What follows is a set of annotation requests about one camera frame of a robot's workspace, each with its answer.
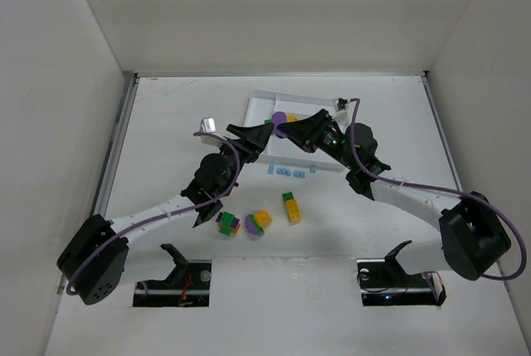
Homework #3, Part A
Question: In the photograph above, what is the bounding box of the purple round lego piece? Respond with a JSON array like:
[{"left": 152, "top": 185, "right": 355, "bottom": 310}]
[{"left": 271, "top": 111, "right": 287, "bottom": 139}]

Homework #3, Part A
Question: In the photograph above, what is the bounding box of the yellow long lego brick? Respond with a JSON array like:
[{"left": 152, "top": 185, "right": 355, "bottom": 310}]
[{"left": 285, "top": 198, "right": 301, "bottom": 223}]

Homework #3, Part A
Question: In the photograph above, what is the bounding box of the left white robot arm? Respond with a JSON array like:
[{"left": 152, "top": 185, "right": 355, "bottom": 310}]
[{"left": 56, "top": 119, "right": 274, "bottom": 305}]

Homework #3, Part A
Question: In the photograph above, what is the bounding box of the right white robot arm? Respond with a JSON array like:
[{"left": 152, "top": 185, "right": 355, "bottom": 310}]
[{"left": 278, "top": 110, "right": 511, "bottom": 280}]

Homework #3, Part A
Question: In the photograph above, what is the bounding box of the white divided sorting tray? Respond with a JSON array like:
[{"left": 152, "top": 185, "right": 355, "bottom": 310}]
[{"left": 244, "top": 90, "right": 349, "bottom": 172}]

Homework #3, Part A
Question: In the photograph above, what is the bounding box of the green purple yellow lego cluster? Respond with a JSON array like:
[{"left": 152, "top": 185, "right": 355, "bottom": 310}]
[{"left": 216, "top": 212, "right": 241, "bottom": 236}]

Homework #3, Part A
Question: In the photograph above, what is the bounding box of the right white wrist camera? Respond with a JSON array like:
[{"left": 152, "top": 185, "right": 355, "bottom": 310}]
[{"left": 333, "top": 98, "right": 350, "bottom": 122}]

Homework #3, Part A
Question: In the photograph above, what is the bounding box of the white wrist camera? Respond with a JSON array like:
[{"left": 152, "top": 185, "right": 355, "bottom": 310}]
[
  {"left": 333, "top": 98, "right": 350, "bottom": 122},
  {"left": 199, "top": 117, "right": 217, "bottom": 142}
]

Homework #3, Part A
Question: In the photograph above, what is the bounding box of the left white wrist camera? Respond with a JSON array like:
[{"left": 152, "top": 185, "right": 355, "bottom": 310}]
[{"left": 199, "top": 117, "right": 217, "bottom": 142}]

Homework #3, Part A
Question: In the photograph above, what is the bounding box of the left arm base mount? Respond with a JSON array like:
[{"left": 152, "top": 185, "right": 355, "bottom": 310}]
[{"left": 132, "top": 244, "right": 212, "bottom": 308}]

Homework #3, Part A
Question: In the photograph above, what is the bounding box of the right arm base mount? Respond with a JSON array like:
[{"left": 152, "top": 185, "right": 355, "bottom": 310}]
[{"left": 356, "top": 241, "right": 446, "bottom": 307}]

